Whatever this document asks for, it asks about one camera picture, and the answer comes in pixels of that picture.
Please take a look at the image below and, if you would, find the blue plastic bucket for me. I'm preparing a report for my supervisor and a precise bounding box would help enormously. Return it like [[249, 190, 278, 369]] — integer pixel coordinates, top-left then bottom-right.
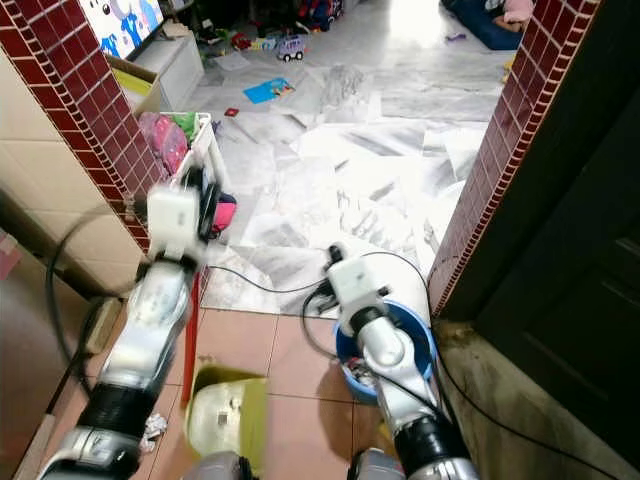
[[335, 300, 436, 403]]

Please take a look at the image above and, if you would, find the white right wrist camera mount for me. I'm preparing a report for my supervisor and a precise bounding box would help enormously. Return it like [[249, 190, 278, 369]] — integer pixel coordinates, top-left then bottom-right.
[[328, 250, 393, 321]]

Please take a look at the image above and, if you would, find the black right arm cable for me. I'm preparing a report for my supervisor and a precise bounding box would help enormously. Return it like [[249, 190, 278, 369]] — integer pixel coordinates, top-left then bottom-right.
[[300, 250, 601, 480]]

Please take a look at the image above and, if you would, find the white basket with toys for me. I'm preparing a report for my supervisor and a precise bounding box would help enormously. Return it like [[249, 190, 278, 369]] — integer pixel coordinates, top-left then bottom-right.
[[140, 110, 226, 201]]

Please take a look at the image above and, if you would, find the white television cabinet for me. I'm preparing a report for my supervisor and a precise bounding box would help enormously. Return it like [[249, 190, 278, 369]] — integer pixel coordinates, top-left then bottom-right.
[[110, 35, 206, 111]]

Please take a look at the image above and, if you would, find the lying person in pink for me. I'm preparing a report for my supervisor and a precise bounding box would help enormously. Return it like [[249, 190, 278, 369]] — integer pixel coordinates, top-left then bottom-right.
[[500, 0, 536, 31]]

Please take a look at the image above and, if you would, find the thin black floor cable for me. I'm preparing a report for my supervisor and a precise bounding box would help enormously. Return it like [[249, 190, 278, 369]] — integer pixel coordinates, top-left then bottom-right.
[[205, 262, 326, 296]]

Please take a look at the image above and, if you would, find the white toy car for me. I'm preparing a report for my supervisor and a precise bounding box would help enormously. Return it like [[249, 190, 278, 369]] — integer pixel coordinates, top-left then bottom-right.
[[275, 35, 309, 63]]

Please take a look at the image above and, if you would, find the pink toy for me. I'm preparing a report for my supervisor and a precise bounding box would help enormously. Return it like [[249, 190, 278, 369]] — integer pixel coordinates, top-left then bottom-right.
[[213, 195, 239, 233]]

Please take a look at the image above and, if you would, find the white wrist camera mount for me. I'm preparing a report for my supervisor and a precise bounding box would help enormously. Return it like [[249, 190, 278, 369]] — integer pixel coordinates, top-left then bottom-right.
[[147, 185, 206, 263], [328, 250, 393, 321]]

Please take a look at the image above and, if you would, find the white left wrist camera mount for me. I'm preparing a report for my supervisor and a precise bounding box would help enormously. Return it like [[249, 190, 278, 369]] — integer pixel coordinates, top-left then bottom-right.
[[147, 185, 206, 263]]

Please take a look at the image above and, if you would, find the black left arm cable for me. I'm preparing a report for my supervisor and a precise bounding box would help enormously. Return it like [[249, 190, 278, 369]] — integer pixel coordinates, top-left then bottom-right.
[[45, 205, 151, 401]]

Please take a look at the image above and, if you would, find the crumpled white paper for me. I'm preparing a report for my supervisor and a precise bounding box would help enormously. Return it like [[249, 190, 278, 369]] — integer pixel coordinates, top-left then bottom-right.
[[140, 412, 169, 446]]

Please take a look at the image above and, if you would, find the red blue toy bag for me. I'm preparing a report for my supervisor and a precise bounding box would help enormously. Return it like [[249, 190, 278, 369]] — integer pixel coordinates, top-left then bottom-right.
[[297, 0, 344, 31]]

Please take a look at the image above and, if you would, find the blue picture book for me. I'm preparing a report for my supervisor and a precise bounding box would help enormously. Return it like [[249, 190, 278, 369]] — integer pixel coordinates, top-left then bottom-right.
[[243, 77, 296, 105]]

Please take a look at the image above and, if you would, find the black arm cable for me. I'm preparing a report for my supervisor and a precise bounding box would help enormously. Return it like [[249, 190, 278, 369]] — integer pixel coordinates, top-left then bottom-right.
[[45, 205, 151, 401], [300, 250, 601, 480]]

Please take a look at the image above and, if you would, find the dark blue floor mat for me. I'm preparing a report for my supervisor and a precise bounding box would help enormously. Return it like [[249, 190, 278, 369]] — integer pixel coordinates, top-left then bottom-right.
[[440, 0, 531, 51]]

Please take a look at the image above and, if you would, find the green dustpan with red handle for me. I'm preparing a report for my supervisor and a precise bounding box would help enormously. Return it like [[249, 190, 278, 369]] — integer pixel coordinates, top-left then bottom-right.
[[180, 265, 269, 473]]

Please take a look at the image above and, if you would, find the brown cabinet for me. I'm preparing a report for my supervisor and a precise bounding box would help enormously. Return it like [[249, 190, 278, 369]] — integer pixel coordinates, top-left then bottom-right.
[[0, 230, 91, 480]]

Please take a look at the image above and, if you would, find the dark wooden door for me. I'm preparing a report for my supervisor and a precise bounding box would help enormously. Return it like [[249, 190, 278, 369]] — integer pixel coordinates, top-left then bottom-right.
[[445, 0, 640, 471]]

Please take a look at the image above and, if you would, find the grey robot body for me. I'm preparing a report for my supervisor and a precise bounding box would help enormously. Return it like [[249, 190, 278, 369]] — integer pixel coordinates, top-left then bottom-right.
[[180, 448, 406, 480]]

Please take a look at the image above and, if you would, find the flat screen television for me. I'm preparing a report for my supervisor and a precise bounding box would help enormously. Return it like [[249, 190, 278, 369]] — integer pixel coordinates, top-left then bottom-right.
[[75, 0, 166, 61]]

